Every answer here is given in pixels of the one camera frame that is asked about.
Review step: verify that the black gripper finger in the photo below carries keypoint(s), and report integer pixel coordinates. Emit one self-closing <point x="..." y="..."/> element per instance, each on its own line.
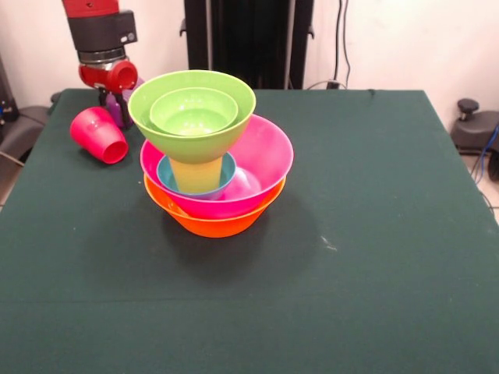
<point x="119" y="109"/>
<point x="103" y="97"/>

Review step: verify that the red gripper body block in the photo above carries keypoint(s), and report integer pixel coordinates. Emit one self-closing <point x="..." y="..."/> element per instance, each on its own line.
<point x="109" y="78"/>

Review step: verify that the purple plastic cup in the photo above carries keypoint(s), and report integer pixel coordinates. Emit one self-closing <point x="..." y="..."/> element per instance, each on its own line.
<point x="113" y="107"/>

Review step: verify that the red plastic cup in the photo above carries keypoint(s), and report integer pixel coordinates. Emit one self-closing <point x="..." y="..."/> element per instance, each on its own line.
<point x="97" y="132"/>

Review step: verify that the small green plastic bowl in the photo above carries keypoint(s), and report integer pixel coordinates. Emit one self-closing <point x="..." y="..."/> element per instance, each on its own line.
<point x="193" y="117"/>

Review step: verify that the large green plastic bowl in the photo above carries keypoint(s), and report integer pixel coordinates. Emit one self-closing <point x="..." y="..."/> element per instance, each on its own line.
<point x="187" y="150"/>

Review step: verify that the yellow plastic cup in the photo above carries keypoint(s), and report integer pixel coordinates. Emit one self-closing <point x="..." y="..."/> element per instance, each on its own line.
<point x="195" y="175"/>

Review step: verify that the light blue plastic bowl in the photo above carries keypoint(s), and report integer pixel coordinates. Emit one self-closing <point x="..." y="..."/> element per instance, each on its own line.
<point x="228" y="171"/>

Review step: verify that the orange plastic bowl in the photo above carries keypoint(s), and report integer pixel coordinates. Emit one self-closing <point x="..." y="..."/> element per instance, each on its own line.
<point x="218" y="228"/>

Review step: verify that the pink plastic bowl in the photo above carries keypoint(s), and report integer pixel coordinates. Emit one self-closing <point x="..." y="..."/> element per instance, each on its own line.
<point x="269" y="156"/>

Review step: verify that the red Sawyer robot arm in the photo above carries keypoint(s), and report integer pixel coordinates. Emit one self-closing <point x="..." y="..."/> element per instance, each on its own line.
<point x="97" y="31"/>

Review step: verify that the black floor stand base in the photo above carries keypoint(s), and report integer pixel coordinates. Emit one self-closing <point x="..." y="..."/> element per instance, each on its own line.
<point x="23" y="128"/>
<point x="475" y="130"/>

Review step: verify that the black equipment box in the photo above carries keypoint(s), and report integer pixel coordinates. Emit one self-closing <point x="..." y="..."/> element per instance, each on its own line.
<point x="7" y="97"/>

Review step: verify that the dark green tablecloth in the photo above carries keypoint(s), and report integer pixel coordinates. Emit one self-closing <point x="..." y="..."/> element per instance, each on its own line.
<point x="370" y="292"/>

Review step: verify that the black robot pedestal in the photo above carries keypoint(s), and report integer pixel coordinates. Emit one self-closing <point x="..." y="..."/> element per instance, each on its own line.
<point x="241" y="39"/>

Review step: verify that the black wall plug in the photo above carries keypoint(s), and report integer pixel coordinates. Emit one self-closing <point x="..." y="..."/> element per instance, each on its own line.
<point x="332" y="83"/>

